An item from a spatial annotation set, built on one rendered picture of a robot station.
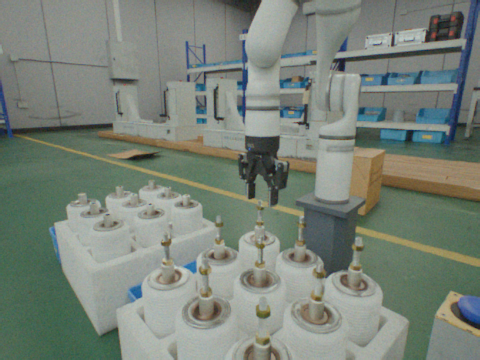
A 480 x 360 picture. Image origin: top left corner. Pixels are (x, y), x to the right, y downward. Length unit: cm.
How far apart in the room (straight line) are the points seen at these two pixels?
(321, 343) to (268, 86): 44
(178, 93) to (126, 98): 140
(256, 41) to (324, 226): 49
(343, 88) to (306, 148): 178
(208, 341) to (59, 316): 60
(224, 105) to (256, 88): 269
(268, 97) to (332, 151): 26
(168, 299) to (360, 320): 32
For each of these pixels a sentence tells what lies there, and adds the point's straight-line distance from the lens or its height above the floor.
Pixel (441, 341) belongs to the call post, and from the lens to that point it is 47.
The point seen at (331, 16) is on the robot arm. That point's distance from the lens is 71.
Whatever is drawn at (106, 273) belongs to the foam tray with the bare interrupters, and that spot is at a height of 16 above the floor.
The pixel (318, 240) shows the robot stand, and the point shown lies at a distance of 84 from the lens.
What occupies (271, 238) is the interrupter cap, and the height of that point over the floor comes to 25.
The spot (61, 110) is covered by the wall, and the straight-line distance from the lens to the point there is 693.
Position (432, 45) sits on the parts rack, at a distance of 494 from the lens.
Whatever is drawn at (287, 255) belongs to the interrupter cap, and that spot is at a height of 25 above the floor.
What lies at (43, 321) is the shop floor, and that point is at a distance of 101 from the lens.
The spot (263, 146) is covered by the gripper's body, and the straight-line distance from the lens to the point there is 60.
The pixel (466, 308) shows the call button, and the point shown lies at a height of 33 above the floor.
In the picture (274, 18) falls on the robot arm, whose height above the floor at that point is 71.
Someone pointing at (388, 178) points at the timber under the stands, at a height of 6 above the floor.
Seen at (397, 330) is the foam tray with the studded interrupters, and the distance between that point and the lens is 63.
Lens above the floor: 56
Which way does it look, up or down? 15 degrees down
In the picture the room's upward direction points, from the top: straight up
